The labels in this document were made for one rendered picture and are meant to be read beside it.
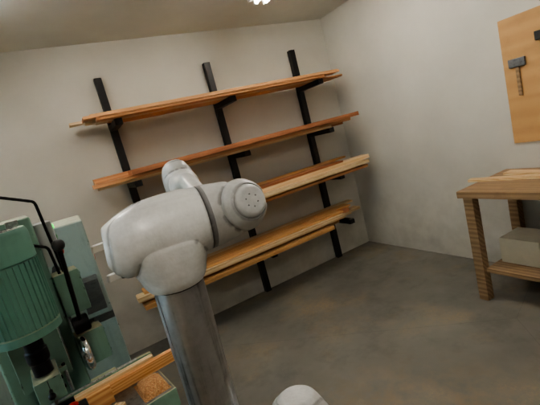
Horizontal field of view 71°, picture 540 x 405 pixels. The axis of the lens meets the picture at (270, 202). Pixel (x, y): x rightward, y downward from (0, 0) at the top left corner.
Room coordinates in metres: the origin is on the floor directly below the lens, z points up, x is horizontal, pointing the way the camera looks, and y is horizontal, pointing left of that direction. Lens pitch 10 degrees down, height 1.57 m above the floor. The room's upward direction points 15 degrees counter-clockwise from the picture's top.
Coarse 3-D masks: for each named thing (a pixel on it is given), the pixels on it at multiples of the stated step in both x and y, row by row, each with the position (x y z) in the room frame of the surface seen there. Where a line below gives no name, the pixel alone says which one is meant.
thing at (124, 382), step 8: (168, 352) 1.23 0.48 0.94; (152, 360) 1.20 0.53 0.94; (160, 360) 1.21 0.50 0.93; (168, 360) 1.22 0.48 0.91; (136, 368) 1.18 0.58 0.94; (144, 368) 1.18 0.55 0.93; (152, 368) 1.19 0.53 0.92; (160, 368) 1.20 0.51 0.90; (128, 376) 1.15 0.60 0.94; (136, 376) 1.16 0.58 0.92; (144, 376) 1.17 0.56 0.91; (112, 384) 1.12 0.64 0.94; (120, 384) 1.13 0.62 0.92; (128, 384) 1.14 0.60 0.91; (112, 392) 1.11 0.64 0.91
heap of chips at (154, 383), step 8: (152, 376) 1.12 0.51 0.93; (160, 376) 1.13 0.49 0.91; (144, 384) 1.09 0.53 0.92; (152, 384) 1.08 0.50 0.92; (160, 384) 1.08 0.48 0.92; (168, 384) 1.10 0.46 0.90; (144, 392) 1.06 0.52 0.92; (152, 392) 1.06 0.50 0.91; (160, 392) 1.06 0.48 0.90; (144, 400) 1.05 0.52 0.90
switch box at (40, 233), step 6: (48, 222) 1.36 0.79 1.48; (36, 228) 1.33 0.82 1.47; (42, 228) 1.34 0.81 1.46; (48, 228) 1.35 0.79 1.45; (36, 234) 1.33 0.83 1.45; (42, 234) 1.34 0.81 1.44; (54, 234) 1.36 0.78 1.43; (42, 240) 1.33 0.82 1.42; (48, 240) 1.34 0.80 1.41; (48, 246) 1.34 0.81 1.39; (48, 258) 1.33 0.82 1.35; (48, 264) 1.33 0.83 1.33
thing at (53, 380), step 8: (56, 368) 1.05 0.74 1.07; (32, 376) 1.04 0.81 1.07; (48, 376) 1.02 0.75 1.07; (56, 376) 1.01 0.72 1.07; (40, 384) 0.99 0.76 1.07; (48, 384) 1.00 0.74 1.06; (56, 384) 1.01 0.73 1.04; (64, 384) 1.03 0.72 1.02; (40, 392) 0.99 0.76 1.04; (48, 392) 1.00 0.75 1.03; (56, 392) 1.00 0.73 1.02; (64, 392) 1.01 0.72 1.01; (40, 400) 0.98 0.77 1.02; (48, 400) 0.99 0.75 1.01
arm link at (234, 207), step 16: (208, 192) 0.72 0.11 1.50; (224, 192) 0.70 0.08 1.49; (240, 192) 0.69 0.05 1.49; (256, 192) 0.71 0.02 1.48; (208, 208) 0.70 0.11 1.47; (224, 208) 0.69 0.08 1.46; (240, 208) 0.68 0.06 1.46; (256, 208) 0.70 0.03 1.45; (224, 224) 0.70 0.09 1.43; (240, 224) 0.70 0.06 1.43; (256, 224) 0.72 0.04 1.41; (224, 240) 0.72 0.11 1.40
